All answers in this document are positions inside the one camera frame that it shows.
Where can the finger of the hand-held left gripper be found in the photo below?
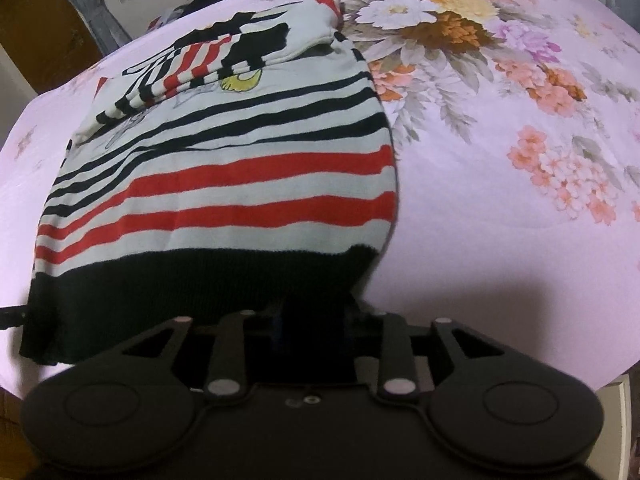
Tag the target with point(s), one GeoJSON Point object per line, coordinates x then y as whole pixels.
{"type": "Point", "coordinates": [10, 317]}

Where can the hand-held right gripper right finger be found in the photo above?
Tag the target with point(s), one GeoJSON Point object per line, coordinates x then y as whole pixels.
{"type": "Point", "coordinates": [395, 350]}

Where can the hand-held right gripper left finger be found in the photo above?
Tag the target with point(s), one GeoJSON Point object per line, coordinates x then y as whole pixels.
{"type": "Point", "coordinates": [235, 345]}

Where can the striped cartoon sweater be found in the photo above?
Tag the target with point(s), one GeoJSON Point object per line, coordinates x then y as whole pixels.
{"type": "Point", "coordinates": [225, 200]}

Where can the pink floral bed sheet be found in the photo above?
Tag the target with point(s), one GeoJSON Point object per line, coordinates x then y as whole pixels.
{"type": "Point", "coordinates": [500, 260]}

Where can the brown wooden door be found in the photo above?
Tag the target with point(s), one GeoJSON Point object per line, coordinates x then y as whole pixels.
{"type": "Point", "coordinates": [45, 45]}

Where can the grey curtain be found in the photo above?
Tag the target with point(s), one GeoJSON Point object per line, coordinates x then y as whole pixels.
{"type": "Point", "coordinates": [90, 5]}

